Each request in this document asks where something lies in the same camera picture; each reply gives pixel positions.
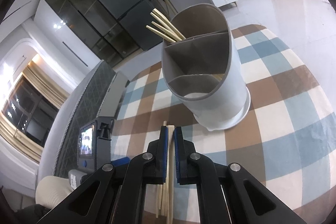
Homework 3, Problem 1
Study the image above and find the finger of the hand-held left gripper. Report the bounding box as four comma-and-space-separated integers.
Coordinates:
112, 156, 131, 167

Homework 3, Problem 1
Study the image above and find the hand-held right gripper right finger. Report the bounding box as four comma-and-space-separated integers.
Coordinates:
174, 126, 307, 224

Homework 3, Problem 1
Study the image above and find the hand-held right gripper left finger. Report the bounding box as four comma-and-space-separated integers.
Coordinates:
37, 126, 170, 224

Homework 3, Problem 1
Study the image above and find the white grey utensil holder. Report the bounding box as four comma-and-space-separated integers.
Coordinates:
161, 3, 252, 131

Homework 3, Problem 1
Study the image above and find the person's left forearm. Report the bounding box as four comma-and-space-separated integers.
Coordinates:
35, 175, 76, 210

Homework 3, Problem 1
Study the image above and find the grey quilted chair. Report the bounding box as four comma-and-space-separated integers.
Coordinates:
39, 60, 129, 188

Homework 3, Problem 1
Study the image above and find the dark window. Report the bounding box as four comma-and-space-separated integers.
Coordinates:
0, 74, 59, 147

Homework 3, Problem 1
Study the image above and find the beige curtain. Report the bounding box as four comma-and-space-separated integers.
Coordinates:
0, 67, 70, 161

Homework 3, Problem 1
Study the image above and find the dark cloth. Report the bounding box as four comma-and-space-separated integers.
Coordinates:
16, 203, 53, 224

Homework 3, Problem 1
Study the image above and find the glossy white wardrobe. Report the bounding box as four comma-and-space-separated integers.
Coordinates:
31, 1, 101, 94

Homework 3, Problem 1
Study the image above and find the checkered tablecloth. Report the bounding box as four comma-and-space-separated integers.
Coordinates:
112, 25, 336, 224

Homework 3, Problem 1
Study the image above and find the dark glass cabinet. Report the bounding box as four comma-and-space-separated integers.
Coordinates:
41, 0, 142, 68

